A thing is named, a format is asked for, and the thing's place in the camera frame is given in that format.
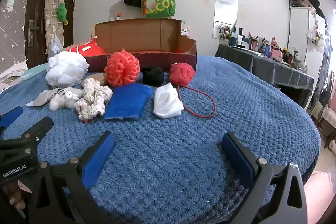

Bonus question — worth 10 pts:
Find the white wardrobe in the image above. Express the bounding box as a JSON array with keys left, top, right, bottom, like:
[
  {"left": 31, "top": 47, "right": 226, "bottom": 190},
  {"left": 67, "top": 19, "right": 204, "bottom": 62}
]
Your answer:
[{"left": 287, "top": 5, "right": 328, "bottom": 83}]

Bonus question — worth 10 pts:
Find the white crocheted scrunchie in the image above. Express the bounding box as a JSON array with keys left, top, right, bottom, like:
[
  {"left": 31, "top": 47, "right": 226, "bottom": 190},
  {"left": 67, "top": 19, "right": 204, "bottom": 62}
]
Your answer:
[{"left": 74, "top": 78, "right": 113, "bottom": 123}]

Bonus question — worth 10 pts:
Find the table with grey cloth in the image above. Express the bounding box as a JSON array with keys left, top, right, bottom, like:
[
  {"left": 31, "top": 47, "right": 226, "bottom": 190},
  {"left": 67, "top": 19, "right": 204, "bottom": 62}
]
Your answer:
[{"left": 215, "top": 43, "right": 315, "bottom": 110}]

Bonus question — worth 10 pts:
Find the beige round pad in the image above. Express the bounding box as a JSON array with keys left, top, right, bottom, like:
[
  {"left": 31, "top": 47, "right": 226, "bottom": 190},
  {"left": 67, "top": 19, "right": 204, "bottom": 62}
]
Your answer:
[{"left": 89, "top": 73, "right": 109, "bottom": 86}]

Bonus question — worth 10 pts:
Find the blue knitted blanket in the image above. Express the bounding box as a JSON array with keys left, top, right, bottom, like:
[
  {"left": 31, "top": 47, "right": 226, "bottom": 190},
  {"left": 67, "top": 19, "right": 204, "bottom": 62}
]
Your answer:
[{"left": 0, "top": 55, "right": 322, "bottom": 224}]

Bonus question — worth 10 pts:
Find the white cloth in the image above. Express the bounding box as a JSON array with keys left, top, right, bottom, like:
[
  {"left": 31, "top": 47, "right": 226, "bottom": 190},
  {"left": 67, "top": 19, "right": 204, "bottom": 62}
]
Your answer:
[{"left": 153, "top": 82, "right": 184, "bottom": 118}]

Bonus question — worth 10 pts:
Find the black yarn ball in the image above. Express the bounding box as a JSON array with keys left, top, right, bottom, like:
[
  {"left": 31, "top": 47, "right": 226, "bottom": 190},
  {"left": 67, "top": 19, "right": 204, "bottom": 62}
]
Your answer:
[{"left": 142, "top": 66, "right": 165, "bottom": 87}]

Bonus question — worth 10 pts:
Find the wall mirror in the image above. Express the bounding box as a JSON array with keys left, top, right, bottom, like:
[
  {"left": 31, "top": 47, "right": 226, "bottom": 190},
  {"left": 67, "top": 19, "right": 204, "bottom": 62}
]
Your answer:
[{"left": 212, "top": 0, "right": 238, "bottom": 41}]

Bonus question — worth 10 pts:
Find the row of cosmetic bottles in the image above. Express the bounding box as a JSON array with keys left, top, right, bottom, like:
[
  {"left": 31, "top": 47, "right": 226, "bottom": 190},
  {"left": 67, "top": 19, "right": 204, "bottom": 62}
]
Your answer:
[{"left": 217, "top": 26, "right": 309, "bottom": 72}]

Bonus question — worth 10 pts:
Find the translucent sachet packet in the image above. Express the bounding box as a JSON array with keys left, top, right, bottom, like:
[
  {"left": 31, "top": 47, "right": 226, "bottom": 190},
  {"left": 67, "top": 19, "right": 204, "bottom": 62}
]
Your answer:
[{"left": 26, "top": 89, "right": 57, "bottom": 107}]

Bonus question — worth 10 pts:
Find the red knitted ball with cord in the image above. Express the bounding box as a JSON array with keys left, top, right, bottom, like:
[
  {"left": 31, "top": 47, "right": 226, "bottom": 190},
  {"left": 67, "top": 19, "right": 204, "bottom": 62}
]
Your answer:
[{"left": 169, "top": 62, "right": 216, "bottom": 119}]

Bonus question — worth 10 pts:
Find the pink bedding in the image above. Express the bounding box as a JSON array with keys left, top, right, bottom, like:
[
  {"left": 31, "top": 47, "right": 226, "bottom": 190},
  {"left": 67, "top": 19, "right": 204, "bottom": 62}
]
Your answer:
[{"left": 304, "top": 172, "right": 336, "bottom": 224}]

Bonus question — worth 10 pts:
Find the green plush frog toy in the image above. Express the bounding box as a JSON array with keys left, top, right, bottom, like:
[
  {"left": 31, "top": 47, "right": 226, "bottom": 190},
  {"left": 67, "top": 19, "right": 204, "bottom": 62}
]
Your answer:
[{"left": 57, "top": 3, "right": 68, "bottom": 24}]

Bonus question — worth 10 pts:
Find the silver foil sheet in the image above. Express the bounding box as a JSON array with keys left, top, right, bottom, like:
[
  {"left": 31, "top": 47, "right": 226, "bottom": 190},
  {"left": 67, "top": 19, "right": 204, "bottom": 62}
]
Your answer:
[{"left": 0, "top": 68, "right": 27, "bottom": 93}]

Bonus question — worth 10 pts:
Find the red printed cardboard box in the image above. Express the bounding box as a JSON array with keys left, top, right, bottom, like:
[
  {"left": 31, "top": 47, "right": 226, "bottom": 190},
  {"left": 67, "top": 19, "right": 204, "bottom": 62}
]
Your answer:
[{"left": 62, "top": 18, "right": 197, "bottom": 73}]

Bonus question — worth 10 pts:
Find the clear plastic bag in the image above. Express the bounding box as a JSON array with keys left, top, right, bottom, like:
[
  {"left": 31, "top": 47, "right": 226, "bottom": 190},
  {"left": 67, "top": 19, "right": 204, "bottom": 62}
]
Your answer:
[{"left": 47, "top": 35, "right": 63, "bottom": 54}]

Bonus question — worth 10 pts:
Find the light blue printed bedsheet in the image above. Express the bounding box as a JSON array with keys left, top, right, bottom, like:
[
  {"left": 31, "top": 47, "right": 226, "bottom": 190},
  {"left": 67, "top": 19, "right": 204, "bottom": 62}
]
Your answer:
[{"left": 23, "top": 65, "right": 51, "bottom": 78}]

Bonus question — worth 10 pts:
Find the person's left hand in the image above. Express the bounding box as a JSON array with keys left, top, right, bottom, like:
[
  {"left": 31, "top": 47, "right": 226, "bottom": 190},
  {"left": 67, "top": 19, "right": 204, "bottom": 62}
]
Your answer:
[{"left": 7, "top": 181, "right": 27, "bottom": 212}]

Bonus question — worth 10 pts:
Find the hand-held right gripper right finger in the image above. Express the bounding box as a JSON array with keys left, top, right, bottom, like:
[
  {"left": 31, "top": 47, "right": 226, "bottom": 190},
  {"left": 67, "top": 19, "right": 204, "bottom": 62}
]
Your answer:
[{"left": 220, "top": 132, "right": 307, "bottom": 224}]

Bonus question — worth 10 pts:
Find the iridescent hanging tag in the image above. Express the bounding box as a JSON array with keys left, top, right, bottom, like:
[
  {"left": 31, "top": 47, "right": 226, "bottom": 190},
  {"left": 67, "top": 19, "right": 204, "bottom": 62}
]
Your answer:
[{"left": 146, "top": 0, "right": 158, "bottom": 13}]

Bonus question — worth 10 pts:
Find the metal door handle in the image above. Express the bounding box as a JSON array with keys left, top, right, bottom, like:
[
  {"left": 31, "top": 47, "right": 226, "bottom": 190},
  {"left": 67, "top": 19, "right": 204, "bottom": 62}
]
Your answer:
[{"left": 26, "top": 20, "right": 40, "bottom": 50}]

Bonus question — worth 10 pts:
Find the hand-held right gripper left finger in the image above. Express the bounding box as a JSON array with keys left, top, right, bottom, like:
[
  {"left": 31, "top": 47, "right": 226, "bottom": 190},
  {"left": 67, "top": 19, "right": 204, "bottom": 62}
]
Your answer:
[{"left": 28, "top": 131, "right": 126, "bottom": 224}]

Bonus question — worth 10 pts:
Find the white hanging plush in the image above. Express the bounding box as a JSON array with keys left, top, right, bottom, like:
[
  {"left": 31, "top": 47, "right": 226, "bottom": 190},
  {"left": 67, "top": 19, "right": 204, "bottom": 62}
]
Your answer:
[{"left": 306, "top": 26, "right": 330, "bottom": 48}]

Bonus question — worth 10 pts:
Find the beige hanging door organiser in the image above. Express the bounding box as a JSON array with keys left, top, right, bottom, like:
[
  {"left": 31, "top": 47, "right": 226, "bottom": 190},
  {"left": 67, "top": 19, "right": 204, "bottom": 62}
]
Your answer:
[{"left": 43, "top": 0, "right": 66, "bottom": 54}]

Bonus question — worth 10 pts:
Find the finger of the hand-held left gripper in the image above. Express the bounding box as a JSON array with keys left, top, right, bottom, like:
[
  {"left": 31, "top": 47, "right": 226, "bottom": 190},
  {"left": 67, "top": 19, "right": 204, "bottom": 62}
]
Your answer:
[
  {"left": 0, "top": 116, "right": 54, "bottom": 155},
  {"left": 0, "top": 106, "right": 24, "bottom": 132}
]

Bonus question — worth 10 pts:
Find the green tote bag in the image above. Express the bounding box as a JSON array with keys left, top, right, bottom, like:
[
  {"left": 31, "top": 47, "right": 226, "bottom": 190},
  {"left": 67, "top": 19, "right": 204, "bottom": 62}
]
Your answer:
[{"left": 141, "top": 0, "right": 177, "bottom": 18}]

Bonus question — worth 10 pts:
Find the white mesh bath pouf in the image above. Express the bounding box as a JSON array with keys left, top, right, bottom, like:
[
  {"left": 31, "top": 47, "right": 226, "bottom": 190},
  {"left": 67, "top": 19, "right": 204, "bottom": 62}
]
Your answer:
[{"left": 45, "top": 51, "right": 90, "bottom": 88}]

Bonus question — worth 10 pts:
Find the fluffy white scrunchie with bow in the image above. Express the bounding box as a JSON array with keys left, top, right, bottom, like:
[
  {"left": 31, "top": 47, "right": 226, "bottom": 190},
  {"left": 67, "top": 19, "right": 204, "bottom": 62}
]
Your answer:
[{"left": 49, "top": 87, "right": 84, "bottom": 110}]

